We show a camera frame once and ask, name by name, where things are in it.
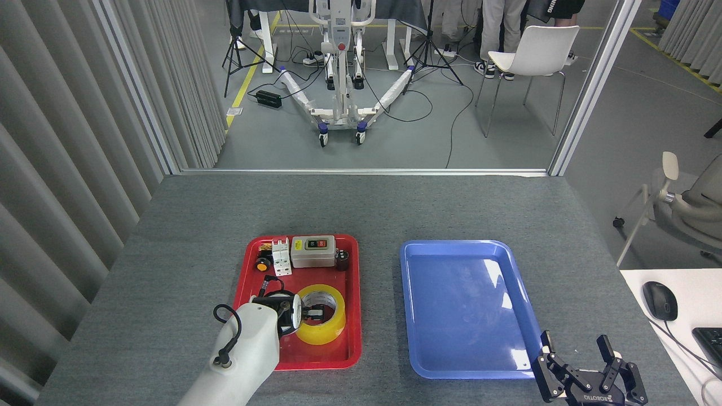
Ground white circuit breaker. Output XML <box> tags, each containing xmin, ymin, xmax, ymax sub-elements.
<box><xmin>272</xmin><ymin>238</ymin><xmax>293</xmax><ymax>277</ymax></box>

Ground yellow tape roll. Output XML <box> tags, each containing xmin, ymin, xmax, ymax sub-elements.
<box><xmin>294</xmin><ymin>284</ymin><xmax>346</xmax><ymax>346</ymax></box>

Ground person in light trousers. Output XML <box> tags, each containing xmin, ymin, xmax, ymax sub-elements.
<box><xmin>474</xmin><ymin>0</ymin><xmax>528</xmax><ymax>81</ymax></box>

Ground white wheeled stand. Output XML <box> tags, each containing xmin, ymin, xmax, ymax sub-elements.
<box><xmin>279</xmin><ymin>0</ymin><xmax>415</xmax><ymax>147</ymax></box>

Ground blue plastic tray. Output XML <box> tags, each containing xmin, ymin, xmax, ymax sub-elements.
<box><xmin>400</xmin><ymin>240</ymin><xmax>543</xmax><ymax>379</ymax></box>

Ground white chair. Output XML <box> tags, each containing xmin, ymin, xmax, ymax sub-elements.
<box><xmin>475</xmin><ymin>25</ymin><xmax>580</xmax><ymax>139</ymax></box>

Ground person in black shorts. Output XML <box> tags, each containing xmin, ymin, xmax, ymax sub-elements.
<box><xmin>550</xmin><ymin>0</ymin><xmax>585</xmax><ymax>28</ymax></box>

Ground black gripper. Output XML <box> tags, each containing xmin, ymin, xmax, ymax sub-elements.
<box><xmin>531</xmin><ymin>330</ymin><xmax>648</xmax><ymax>406</ymax></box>
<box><xmin>301</xmin><ymin>304</ymin><xmax>329</xmax><ymax>325</ymax></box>

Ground red plastic tray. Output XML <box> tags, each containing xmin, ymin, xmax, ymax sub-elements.
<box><xmin>232</xmin><ymin>234</ymin><xmax>362</xmax><ymax>371</ymax></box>

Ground silver frame post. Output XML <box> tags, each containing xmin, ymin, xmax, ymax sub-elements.
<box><xmin>93</xmin><ymin>0</ymin><xmax>181</xmax><ymax>175</ymax></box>
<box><xmin>548</xmin><ymin>0</ymin><xmax>644</xmax><ymax>176</ymax></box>

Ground black computer mouse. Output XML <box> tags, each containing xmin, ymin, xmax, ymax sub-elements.
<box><xmin>642</xmin><ymin>281</ymin><xmax>678</xmax><ymax>322</ymax></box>

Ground person with white shoes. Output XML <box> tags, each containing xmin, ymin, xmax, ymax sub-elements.
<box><xmin>234</xmin><ymin>8</ymin><xmax>266</xmax><ymax>50</ymax></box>

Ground grey office chair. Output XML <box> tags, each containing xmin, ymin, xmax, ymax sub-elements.
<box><xmin>613</xmin><ymin>151</ymin><xmax>722</xmax><ymax>268</ymax></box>

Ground black tripod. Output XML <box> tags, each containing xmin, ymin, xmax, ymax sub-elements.
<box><xmin>222</xmin><ymin>0</ymin><xmax>281</xmax><ymax>98</ymax></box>
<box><xmin>403</xmin><ymin>0</ymin><xmax>464</xmax><ymax>95</ymax></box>

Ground black floor cable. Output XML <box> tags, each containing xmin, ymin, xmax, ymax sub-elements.
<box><xmin>444</xmin><ymin>73</ymin><xmax>476</xmax><ymax>169</ymax></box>

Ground black keyboard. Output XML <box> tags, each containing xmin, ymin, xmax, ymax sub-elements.
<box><xmin>692</xmin><ymin>327</ymin><xmax>722</xmax><ymax>367</ymax></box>

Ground grey push button switch box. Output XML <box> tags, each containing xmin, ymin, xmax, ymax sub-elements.
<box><xmin>290</xmin><ymin>235</ymin><xmax>337</xmax><ymax>268</ymax></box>

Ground silver frame rail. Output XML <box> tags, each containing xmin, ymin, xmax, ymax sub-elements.
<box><xmin>179</xmin><ymin>167</ymin><xmax>551</xmax><ymax>176</ymax></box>

